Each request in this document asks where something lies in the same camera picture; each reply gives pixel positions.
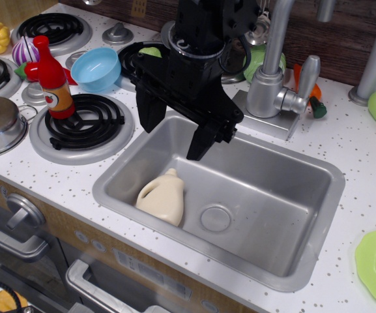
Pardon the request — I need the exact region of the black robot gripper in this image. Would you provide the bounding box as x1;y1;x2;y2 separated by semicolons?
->
132;42;244;160

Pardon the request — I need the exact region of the red ketchup bottle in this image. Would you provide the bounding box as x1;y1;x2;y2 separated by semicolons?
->
33;35;75;119

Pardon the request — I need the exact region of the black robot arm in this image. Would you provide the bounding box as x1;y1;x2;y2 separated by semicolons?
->
131;1;260;160

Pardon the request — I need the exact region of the silver metal sink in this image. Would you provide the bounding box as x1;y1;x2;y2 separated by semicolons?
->
93;112;345;292

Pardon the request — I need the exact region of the green toy in burner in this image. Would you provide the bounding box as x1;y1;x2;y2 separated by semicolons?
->
139;47;162;58

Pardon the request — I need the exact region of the cream detergent jug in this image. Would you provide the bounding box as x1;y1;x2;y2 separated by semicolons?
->
136;168;184;226

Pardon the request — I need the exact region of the front black stove burner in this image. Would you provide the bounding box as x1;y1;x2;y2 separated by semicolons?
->
30;94;134;166

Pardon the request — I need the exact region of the back right stove burner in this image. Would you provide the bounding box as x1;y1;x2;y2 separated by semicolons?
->
115;41;169;92

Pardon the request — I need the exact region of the silver faucet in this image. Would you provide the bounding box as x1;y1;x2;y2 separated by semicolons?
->
233;0;321;140

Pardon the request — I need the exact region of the light blue bowl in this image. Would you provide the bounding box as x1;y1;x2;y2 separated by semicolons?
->
70;48;121;93

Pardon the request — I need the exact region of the green toy cabbage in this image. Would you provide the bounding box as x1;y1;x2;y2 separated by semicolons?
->
242;44;287;84

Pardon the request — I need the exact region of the grey stove knob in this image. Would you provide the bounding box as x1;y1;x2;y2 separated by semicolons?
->
102;22;134;45

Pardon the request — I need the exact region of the silver measuring spoon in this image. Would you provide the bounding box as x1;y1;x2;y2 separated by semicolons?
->
246;1;271;46

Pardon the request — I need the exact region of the orange toy carrot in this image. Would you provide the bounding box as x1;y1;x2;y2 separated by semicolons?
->
293;63;327;119

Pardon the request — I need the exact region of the back left stove burner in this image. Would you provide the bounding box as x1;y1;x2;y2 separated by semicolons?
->
11;13;93;56

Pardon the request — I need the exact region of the grey round stove cap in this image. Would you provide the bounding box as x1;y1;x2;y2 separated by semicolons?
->
22;82;46;106

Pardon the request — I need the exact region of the red toy chili pepper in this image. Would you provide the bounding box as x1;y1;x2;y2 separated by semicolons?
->
14;62;78;85

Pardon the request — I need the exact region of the purple toy onion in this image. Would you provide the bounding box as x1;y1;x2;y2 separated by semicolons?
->
12;36;40;66

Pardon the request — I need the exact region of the silver metal pot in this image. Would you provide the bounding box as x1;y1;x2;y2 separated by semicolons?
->
0;97;38;155

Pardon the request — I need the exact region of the grey oven knob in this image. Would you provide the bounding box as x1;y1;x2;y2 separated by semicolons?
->
6;193;46;230

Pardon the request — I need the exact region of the silver dishwasher handle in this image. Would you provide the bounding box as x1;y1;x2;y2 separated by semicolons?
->
66;260;136;313

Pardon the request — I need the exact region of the grey oven door handle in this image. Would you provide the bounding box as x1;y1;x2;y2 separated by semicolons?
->
0;230;50;263

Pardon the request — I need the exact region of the black cable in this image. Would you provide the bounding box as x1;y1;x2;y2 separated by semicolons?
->
0;277;32;313

